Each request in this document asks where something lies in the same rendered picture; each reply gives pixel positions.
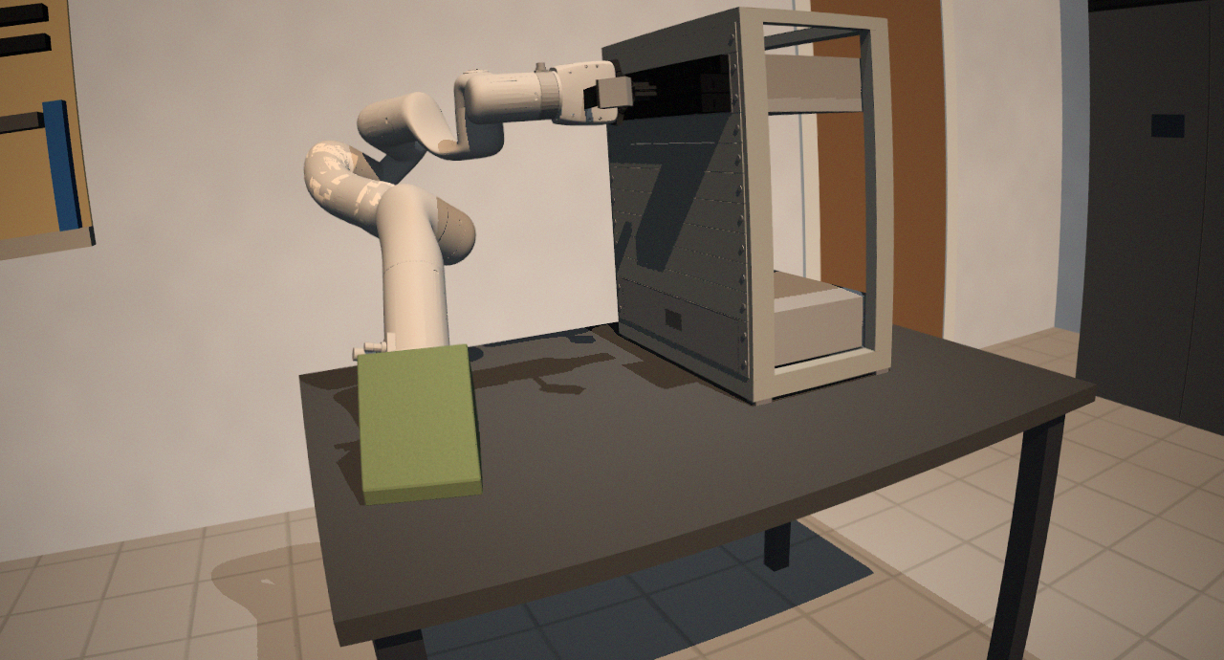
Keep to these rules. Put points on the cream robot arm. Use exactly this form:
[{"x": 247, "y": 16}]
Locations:
[{"x": 415, "y": 312}]

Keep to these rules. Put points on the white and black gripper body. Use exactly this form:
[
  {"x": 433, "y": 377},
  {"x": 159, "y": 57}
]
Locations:
[{"x": 572, "y": 79}]

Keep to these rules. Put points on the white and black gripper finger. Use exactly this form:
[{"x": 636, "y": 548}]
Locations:
[
  {"x": 636, "y": 96},
  {"x": 636, "y": 86}
]

